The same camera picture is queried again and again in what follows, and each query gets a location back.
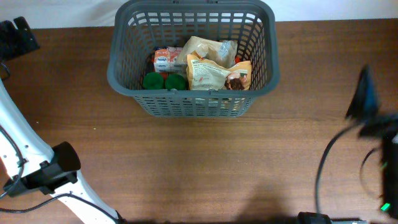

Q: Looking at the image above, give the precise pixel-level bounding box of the green lid jar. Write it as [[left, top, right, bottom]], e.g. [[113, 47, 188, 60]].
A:
[[142, 72, 164, 90], [165, 73, 187, 90]]

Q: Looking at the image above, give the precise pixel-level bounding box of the blue biscuit box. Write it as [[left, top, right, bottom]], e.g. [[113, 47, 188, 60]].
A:
[[153, 47, 187, 73]]

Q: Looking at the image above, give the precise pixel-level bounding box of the beige packet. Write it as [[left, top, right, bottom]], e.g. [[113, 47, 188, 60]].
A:
[[177, 36, 238, 68]]

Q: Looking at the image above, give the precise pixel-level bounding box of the grey plastic basket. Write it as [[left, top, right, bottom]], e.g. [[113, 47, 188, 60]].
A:
[[107, 0, 280, 118]]

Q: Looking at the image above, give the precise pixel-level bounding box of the tan snack bag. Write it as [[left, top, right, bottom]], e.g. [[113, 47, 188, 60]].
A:
[[187, 54, 252, 91]]

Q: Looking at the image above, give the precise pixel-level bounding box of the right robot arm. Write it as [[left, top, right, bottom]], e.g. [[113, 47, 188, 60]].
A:
[[297, 65, 397, 223]]

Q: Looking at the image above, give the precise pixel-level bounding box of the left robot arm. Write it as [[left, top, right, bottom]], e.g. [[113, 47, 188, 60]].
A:
[[1, 86, 125, 223]]

